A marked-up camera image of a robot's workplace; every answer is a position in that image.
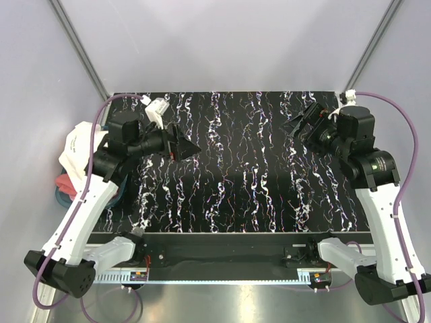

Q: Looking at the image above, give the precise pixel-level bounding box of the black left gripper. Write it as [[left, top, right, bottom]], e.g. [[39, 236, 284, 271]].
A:
[[128, 117, 201, 162]]

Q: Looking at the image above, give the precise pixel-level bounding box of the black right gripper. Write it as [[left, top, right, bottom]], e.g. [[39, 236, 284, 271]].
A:
[[280, 101, 350, 160]]

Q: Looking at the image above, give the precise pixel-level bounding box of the cream and green t-shirt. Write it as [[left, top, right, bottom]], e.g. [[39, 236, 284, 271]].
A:
[[59, 121, 92, 189]]

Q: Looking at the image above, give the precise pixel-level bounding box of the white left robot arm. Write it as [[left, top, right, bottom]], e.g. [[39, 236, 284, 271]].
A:
[[24, 112, 201, 298]]

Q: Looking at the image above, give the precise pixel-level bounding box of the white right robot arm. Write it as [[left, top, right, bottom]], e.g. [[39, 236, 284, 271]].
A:
[[282, 103, 430, 306]]

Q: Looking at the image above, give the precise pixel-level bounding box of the pink t-shirt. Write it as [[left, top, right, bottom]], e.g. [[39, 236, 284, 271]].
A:
[[55, 174, 77, 201]]

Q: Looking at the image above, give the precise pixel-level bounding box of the teal laundry basket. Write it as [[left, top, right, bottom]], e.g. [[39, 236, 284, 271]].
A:
[[55, 168, 128, 209]]

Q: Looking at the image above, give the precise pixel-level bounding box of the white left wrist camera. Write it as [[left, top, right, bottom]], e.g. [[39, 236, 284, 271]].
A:
[[140, 96, 169, 129]]

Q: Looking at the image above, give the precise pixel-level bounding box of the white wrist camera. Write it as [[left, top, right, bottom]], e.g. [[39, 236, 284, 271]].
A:
[[339, 89, 357, 106], [140, 96, 169, 129]]

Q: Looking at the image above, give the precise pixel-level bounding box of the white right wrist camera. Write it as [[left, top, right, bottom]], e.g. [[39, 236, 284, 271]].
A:
[[339, 89, 357, 106]]

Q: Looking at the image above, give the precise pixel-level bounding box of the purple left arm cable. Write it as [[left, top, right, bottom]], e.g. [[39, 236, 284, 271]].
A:
[[32, 94, 145, 322]]

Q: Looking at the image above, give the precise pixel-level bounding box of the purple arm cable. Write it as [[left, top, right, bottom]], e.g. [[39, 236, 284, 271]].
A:
[[32, 94, 145, 322], [350, 92, 428, 323]]

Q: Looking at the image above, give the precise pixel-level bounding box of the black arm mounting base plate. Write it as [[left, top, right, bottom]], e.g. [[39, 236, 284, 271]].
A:
[[96, 232, 372, 276]]

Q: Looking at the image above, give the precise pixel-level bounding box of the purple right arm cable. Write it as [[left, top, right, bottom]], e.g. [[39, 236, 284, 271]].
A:
[[350, 92, 428, 323]]

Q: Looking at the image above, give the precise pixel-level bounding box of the right aluminium frame post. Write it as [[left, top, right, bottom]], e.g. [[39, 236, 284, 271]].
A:
[[343, 0, 404, 91]]

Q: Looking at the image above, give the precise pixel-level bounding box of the aluminium frame post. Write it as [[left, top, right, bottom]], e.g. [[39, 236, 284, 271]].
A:
[[48, 0, 110, 100], [343, 0, 404, 91]]

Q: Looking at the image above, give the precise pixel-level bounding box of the grey slotted cable duct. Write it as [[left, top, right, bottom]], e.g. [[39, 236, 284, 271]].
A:
[[94, 270, 311, 285]]

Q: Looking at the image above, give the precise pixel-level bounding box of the left aluminium frame post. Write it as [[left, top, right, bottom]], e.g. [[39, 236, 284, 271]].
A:
[[48, 0, 110, 100]]

